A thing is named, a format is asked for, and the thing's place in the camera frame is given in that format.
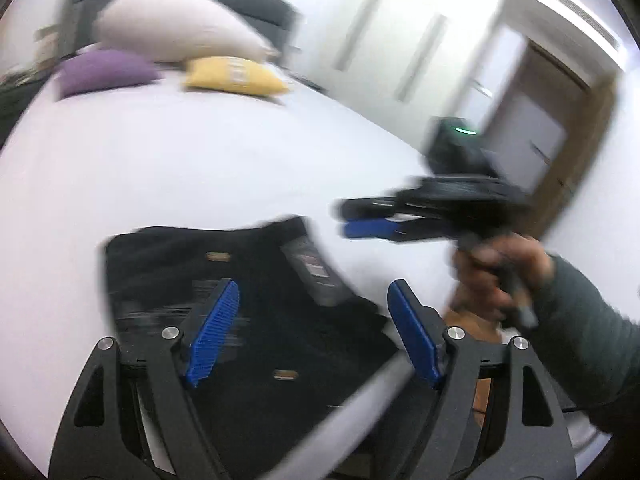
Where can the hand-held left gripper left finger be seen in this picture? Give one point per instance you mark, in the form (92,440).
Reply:
(215,330)

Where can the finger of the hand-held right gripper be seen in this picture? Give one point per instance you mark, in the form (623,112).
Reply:
(370,206)
(372,230)

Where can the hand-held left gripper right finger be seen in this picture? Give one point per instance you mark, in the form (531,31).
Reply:
(415,335)

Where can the black pants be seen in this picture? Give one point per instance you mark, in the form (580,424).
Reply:
(300,340)

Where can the person's right forearm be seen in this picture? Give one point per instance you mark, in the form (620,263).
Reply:
(590,340)

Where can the person's right hand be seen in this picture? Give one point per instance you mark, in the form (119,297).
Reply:
(487,280)

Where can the white door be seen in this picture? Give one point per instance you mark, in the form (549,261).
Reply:
(540,125)

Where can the white wardrobe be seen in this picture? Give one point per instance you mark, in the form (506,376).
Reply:
(400,35)

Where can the bed with grey headboard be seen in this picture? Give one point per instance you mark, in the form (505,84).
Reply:
(175,160)

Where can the yellow cushion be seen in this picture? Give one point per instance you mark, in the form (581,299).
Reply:
(230,76)

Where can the white air vent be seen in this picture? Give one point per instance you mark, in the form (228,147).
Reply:
(575,12)

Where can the large white pillow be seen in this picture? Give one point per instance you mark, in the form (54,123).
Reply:
(175,25)

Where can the purple cushion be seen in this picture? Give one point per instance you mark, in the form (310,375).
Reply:
(100,72)

